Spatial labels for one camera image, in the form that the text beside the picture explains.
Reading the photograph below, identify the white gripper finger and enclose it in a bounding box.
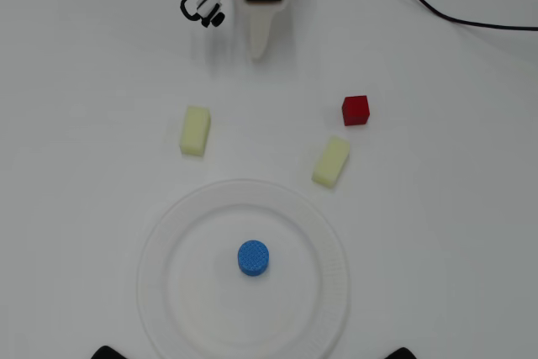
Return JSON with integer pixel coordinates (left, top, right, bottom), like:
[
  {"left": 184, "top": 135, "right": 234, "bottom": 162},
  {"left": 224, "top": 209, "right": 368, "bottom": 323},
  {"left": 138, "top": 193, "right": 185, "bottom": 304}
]
[{"left": 245, "top": 2, "right": 278, "bottom": 61}]

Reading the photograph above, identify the blue cylinder block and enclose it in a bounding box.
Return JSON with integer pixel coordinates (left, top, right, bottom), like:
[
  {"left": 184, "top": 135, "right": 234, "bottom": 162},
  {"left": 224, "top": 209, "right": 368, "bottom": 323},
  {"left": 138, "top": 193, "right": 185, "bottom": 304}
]
[{"left": 237, "top": 240, "right": 271, "bottom": 276}]

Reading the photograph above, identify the pale yellow rectangular block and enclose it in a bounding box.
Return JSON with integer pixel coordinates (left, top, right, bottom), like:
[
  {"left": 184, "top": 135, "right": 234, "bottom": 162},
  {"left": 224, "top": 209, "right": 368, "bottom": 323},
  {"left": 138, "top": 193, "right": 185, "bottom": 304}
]
[
  {"left": 179, "top": 105, "right": 212, "bottom": 158},
  {"left": 311, "top": 135, "right": 351, "bottom": 189}
]

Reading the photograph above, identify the red cube block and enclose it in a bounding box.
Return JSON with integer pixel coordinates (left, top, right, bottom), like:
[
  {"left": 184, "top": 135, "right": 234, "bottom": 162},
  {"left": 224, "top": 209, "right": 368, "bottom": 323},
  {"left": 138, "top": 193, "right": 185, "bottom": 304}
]
[{"left": 340, "top": 95, "right": 371, "bottom": 127}]

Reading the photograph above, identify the white disposable plate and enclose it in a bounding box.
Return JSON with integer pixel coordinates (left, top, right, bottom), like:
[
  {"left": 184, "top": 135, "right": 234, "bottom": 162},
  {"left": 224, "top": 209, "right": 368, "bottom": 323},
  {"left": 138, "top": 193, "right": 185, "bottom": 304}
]
[{"left": 134, "top": 177, "right": 351, "bottom": 359}]

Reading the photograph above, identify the black rounded stand foot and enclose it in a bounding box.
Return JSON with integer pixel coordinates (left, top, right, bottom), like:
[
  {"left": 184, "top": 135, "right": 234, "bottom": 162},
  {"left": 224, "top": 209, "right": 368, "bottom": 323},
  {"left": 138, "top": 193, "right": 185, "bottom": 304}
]
[
  {"left": 386, "top": 346, "right": 424, "bottom": 359},
  {"left": 91, "top": 345, "right": 127, "bottom": 359}
]

